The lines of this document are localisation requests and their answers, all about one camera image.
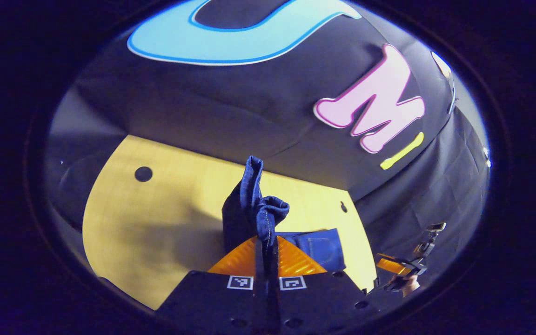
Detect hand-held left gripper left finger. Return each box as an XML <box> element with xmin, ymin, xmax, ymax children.
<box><xmin>155</xmin><ymin>235</ymin><xmax>269</xmax><ymax>333</ymax></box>

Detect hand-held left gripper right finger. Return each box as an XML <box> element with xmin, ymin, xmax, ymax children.
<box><xmin>273</xmin><ymin>235</ymin><xmax>376</xmax><ymax>333</ymax></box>

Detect blue jeans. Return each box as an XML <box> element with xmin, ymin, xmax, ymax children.
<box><xmin>221</xmin><ymin>156</ymin><xmax>347</xmax><ymax>273</ymax></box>

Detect black backdrop cloth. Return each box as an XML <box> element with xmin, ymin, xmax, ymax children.
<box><xmin>45</xmin><ymin>0</ymin><xmax>492</xmax><ymax>298</ymax></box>

